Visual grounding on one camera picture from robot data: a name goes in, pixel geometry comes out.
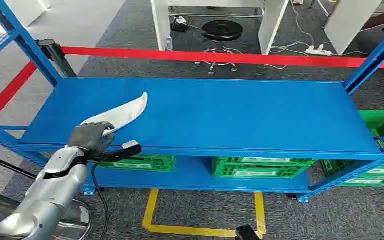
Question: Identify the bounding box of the yellow floor tape outline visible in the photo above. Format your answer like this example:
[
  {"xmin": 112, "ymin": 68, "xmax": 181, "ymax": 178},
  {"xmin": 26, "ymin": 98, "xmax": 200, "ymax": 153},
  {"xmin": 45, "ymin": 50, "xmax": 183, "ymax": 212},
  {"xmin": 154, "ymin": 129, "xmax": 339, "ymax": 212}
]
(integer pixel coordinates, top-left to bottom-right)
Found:
[{"xmin": 142, "ymin": 188, "xmax": 267, "ymax": 239}]

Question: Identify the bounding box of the black robot foot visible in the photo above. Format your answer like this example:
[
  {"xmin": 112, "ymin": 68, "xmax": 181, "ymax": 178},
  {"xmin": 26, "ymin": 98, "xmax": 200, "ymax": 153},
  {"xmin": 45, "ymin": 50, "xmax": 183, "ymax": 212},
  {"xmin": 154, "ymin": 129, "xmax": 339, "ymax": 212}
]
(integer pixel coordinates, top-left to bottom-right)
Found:
[{"xmin": 235, "ymin": 224, "xmax": 262, "ymax": 240}]

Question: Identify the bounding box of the blue metal shelf rack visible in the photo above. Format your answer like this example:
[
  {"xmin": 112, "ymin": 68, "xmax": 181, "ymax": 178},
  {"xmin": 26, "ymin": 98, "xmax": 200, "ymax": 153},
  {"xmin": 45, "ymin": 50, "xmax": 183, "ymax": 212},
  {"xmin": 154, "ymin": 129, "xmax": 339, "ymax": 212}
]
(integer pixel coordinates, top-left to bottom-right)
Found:
[{"xmin": 0, "ymin": 0, "xmax": 384, "ymax": 205}]

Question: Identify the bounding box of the white power strip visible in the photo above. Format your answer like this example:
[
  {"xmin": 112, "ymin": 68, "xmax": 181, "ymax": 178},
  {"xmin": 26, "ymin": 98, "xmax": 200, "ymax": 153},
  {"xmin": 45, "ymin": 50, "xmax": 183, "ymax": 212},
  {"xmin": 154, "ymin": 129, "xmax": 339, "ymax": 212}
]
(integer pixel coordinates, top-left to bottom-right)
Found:
[{"xmin": 304, "ymin": 44, "xmax": 333, "ymax": 57}]

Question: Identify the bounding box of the red barrier belt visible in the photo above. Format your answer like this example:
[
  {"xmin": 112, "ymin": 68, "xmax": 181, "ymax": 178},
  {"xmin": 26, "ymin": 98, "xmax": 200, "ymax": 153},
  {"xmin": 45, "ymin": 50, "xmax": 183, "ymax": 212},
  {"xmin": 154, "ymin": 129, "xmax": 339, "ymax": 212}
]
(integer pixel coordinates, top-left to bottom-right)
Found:
[
  {"xmin": 0, "ymin": 61, "xmax": 38, "ymax": 122},
  {"xmin": 61, "ymin": 46, "xmax": 384, "ymax": 70}
]

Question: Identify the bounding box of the white curved plastic part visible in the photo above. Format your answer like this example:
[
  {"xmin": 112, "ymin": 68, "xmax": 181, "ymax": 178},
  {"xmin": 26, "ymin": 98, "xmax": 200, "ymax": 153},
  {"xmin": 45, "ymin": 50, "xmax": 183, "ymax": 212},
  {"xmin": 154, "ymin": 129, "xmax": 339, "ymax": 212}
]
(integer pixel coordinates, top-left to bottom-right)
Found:
[{"xmin": 80, "ymin": 92, "xmax": 149, "ymax": 137}]

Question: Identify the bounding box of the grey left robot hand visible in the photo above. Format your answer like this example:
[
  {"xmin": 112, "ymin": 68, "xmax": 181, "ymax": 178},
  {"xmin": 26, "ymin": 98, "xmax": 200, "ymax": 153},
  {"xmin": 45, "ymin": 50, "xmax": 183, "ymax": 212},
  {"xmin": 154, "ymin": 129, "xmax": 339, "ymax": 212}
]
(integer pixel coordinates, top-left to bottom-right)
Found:
[{"xmin": 67, "ymin": 121, "xmax": 116, "ymax": 157}]

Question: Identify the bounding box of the white panel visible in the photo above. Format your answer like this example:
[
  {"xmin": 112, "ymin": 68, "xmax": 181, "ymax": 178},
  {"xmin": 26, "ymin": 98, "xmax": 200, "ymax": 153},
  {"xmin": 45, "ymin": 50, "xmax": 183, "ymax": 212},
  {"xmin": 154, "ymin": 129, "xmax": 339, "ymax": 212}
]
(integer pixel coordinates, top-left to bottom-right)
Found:
[
  {"xmin": 0, "ymin": 0, "xmax": 52, "ymax": 34},
  {"xmin": 324, "ymin": 0, "xmax": 383, "ymax": 56}
]

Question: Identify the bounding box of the black stanchion post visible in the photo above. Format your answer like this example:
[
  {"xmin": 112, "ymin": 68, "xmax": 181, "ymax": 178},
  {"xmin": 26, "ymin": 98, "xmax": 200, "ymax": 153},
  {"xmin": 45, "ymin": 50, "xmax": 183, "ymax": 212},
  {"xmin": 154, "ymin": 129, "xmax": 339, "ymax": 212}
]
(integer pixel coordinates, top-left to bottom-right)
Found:
[{"xmin": 36, "ymin": 38, "xmax": 78, "ymax": 79}]

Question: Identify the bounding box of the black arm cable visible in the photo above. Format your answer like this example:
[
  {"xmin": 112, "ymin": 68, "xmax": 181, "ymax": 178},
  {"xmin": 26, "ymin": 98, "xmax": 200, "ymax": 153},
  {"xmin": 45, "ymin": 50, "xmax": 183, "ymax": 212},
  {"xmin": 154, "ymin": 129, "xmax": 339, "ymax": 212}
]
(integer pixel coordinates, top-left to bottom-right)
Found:
[{"xmin": 90, "ymin": 160, "xmax": 110, "ymax": 240}]

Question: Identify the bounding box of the black round stool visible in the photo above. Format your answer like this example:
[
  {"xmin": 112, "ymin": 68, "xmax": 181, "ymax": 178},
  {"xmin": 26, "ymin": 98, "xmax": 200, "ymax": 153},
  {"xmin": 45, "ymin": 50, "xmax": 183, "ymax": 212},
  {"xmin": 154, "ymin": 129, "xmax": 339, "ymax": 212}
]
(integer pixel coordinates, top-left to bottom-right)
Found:
[{"xmin": 194, "ymin": 19, "xmax": 244, "ymax": 75}]

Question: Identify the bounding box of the white desk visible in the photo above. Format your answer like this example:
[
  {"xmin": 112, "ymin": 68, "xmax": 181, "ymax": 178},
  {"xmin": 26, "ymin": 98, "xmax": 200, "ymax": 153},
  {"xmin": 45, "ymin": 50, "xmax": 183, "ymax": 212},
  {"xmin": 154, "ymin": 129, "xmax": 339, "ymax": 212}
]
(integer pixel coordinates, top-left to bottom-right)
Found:
[{"xmin": 150, "ymin": 0, "xmax": 291, "ymax": 56}]

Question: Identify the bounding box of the black rod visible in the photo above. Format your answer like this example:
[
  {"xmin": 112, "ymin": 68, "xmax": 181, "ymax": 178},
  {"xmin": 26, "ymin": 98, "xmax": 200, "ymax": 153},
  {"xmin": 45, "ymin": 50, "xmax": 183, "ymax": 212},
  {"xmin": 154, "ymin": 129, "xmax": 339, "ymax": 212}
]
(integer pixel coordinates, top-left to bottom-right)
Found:
[{"xmin": 0, "ymin": 150, "xmax": 37, "ymax": 180}]

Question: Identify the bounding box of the white floor cable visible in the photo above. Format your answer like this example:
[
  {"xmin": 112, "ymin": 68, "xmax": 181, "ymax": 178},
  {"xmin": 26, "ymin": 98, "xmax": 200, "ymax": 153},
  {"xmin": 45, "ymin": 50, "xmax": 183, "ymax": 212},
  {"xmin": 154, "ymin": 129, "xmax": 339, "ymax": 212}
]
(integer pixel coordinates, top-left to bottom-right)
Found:
[{"xmin": 269, "ymin": 1, "xmax": 314, "ymax": 70}]

